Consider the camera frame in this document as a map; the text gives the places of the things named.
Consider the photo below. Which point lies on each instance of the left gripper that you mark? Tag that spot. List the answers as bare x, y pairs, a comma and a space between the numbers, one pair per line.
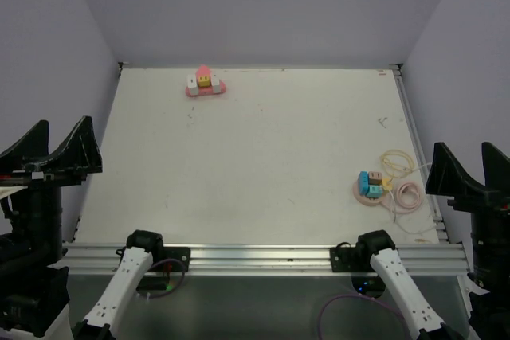
77, 154

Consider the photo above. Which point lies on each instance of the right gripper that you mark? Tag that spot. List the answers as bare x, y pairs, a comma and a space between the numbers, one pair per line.
445, 173

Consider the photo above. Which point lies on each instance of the blue plug adapter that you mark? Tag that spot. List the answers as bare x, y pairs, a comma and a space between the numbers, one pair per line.
363, 183

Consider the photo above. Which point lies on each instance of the pink round socket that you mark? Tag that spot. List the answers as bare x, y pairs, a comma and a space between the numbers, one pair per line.
368, 201

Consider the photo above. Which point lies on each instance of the white charger plug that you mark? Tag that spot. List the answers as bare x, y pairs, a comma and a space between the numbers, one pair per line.
192, 88
215, 84

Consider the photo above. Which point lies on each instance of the yellow plug adapter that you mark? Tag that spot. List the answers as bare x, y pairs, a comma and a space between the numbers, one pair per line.
204, 81

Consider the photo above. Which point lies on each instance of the pink triangular power strip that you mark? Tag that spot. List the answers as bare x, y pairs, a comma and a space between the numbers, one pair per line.
205, 70

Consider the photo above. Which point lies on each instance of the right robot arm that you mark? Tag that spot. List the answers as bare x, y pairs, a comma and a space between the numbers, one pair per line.
421, 319

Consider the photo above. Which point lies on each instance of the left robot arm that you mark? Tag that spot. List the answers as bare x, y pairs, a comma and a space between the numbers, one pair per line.
141, 249

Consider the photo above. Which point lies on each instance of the small yellow plug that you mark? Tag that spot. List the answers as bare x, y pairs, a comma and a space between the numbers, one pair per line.
387, 184

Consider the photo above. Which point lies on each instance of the brown pink plug adapter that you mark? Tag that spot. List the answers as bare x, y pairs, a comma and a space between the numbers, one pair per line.
375, 178

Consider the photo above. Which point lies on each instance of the teal plug adapter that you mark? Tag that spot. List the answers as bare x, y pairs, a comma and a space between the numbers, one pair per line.
374, 192

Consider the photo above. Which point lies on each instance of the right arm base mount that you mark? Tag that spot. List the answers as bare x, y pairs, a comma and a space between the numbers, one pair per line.
352, 258

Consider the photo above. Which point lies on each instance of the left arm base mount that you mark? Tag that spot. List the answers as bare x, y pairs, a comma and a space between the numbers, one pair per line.
182, 254

